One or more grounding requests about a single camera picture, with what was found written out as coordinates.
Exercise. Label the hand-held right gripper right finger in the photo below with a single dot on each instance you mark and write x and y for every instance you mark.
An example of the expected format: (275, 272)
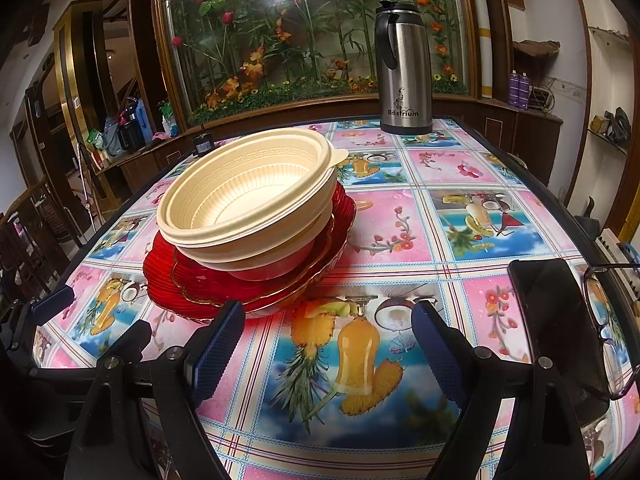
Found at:
(440, 355)

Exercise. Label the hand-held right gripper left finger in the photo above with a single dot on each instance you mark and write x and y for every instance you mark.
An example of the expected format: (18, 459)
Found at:
(215, 347)

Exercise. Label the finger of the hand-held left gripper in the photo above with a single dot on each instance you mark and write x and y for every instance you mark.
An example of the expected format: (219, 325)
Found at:
(127, 340)
(52, 305)

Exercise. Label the small red glass plate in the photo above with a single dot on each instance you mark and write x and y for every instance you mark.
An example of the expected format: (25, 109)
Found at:
(210, 280)

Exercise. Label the large red glass plate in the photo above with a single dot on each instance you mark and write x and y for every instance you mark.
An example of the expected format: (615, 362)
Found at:
(157, 270)

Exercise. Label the white plastic bowl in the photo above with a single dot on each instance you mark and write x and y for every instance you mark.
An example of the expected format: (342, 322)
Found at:
(275, 267)

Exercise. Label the cream plate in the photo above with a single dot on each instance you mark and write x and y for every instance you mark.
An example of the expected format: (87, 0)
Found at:
(260, 245)

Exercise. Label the cream ribbed plastic bowl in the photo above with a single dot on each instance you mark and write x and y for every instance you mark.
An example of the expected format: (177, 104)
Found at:
(240, 175)

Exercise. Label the wooden chair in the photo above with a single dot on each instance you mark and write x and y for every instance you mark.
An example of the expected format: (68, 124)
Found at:
(30, 240)

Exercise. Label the black smartphone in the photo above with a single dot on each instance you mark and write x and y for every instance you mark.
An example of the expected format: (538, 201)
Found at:
(550, 320)

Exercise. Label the printed fruit tablecloth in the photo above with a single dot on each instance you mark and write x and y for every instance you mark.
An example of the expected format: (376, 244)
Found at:
(425, 240)

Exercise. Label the green bag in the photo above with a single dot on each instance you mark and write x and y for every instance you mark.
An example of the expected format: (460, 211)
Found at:
(94, 141)

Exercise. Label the black kettle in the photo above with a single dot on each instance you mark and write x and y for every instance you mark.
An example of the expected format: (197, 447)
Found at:
(130, 132)

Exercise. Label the pink cloth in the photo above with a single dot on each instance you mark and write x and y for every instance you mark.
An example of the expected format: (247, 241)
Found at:
(160, 136)

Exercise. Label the small black digital clock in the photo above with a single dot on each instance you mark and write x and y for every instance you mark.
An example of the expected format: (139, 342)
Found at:
(204, 146)

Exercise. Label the blue jug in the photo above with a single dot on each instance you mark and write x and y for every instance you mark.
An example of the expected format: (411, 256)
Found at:
(142, 122)

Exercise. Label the white power strip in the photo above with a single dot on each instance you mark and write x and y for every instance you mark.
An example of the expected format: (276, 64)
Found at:
(617, 247)

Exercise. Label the white spray bottle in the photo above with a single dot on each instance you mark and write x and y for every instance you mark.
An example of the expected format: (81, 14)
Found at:
(166, 122)

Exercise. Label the purple bottle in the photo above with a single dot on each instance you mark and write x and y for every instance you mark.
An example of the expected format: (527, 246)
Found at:
(524, 92)
(514, 90)

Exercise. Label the steel thermos jug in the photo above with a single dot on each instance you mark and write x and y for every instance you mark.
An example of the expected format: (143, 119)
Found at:
(402, 70)

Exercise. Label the white yellow striped roll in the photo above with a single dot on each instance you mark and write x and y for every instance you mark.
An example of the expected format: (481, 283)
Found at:
(482, 40)

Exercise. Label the glass artificial flower display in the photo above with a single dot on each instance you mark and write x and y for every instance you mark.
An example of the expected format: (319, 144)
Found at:
(310, 35)

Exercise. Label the black frame eyeglasses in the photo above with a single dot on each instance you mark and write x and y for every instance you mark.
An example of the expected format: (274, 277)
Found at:
(609, 338)

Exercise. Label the wooden wall shelf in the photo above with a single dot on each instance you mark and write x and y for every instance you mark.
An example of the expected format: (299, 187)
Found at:
(535, 49)

